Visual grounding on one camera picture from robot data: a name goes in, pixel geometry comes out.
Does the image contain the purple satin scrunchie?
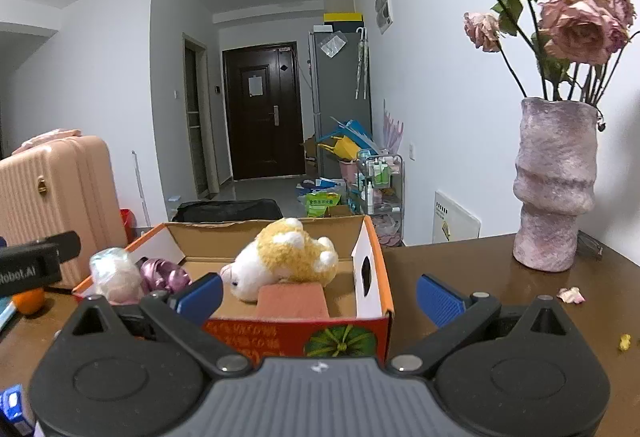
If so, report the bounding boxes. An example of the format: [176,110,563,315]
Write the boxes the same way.
[137,258,193,295]

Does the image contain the red cardboard box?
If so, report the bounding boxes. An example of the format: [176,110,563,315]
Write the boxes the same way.
[72,216,393,363]

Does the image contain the side room doorway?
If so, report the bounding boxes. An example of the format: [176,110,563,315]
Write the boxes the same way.
[182,33,210,200]

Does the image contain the pink ribbed suitcase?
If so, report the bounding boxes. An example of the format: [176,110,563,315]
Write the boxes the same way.
[0,134,128,290]

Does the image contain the bunch of dried pink roses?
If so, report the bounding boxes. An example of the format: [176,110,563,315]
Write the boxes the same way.
[372,0,640,105]

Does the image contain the yellow and black box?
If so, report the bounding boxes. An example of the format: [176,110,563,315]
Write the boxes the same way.
[323,12,365,34]

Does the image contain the purple wall decoration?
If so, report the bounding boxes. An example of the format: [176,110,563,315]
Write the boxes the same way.
[382,99,405,155]

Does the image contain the dark entrance door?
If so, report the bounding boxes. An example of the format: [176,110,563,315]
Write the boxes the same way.
[222,42,306,181]

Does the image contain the pink cloth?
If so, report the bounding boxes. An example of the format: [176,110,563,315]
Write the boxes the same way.
[11,128,83,155]

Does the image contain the red bin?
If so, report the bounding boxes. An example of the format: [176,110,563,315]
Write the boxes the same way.
[120,208,136,243]

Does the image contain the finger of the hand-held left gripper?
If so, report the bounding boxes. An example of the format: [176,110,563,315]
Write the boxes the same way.
[0,231,81,262]

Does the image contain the brown cardboard box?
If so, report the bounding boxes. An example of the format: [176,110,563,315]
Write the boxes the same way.
[301,137,321,178]

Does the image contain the orange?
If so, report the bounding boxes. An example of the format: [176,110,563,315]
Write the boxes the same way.
[12,289,46,316]

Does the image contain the purple textured vase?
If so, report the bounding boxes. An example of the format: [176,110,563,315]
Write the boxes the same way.
[513,98,599,273]

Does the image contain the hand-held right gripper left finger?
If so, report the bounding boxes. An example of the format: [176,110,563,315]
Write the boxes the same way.
[52,273,253,379]

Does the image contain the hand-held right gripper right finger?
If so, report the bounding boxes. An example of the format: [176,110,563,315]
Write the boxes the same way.
[387,274,583,379]

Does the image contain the folded clear umbrella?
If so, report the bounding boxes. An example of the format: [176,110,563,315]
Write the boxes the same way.
[355,28,369,100]

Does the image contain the wall electrical panel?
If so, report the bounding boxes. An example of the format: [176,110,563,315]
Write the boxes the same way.
[375,0,396,35]

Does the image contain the green snack bag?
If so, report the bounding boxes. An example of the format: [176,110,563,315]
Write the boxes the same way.
[305,192,342,218]

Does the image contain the blue and yellow bags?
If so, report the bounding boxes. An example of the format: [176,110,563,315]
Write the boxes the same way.
[317,117,381,164]

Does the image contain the pink layered sponge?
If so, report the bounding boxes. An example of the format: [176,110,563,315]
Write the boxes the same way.
[257,282,331,320]

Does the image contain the small blue tissue pack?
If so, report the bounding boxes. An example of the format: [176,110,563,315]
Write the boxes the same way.
[0,384,23,424]

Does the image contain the clear bag of cotton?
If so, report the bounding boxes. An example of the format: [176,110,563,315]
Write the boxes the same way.
[89,247,143,305]

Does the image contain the white pole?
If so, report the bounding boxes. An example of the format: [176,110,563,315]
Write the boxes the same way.
[131,151,151,228]

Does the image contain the metal trolley rack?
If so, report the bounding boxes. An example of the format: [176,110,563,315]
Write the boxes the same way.
[357,154,406,248]

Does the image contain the grey refrigerator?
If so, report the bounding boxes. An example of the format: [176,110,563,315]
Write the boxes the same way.
[307,31,373,178]

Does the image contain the clear plastic bag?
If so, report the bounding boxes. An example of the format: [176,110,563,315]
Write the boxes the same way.
[320,33,347,58]

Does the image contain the white and yellow plush toy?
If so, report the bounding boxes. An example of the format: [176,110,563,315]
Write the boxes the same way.
[220,217,338,303]

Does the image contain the black bag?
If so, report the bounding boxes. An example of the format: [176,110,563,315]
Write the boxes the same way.
[171,199,283,223]

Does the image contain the eyeglasses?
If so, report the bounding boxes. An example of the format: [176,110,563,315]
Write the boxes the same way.
[577,229,604,260]

